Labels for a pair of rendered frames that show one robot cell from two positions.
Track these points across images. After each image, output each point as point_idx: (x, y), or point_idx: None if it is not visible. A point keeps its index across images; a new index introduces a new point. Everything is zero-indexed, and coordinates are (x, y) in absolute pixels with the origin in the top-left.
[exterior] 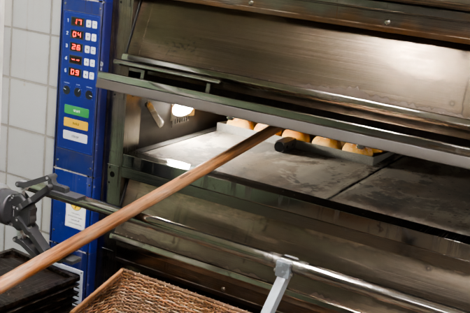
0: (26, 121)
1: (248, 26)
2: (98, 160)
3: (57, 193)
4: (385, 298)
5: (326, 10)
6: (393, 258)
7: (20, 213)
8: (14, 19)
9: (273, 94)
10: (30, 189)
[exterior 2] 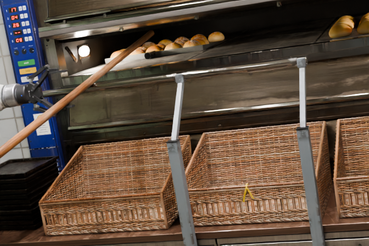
0: None
1: None
2: (48, 87)
3: (53, 72)
4: (234, 70)
5: None
6: (231, 76)
7: (33, 93)
8: None
9: (140, 11)
10: None
